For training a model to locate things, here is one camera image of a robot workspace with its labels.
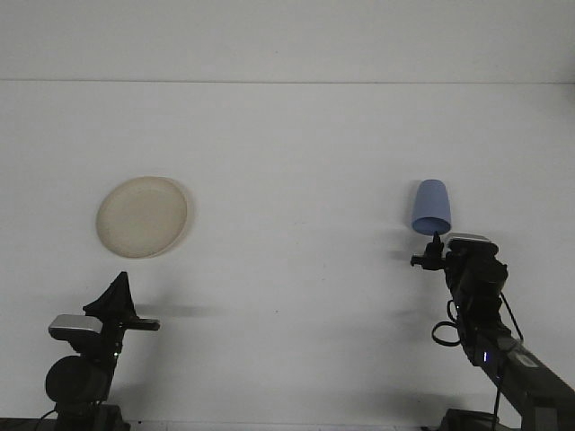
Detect pale blue cup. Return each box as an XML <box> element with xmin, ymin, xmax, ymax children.
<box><xmin>411</xmin><ymin>179</ymin><xmax>453</xmax><ymax>236</ymax></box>

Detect pale round plate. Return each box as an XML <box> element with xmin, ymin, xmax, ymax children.
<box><xmin>95</xmin><ymin>175</ymin><xmax>196</xmax><ymax>260</ymax></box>

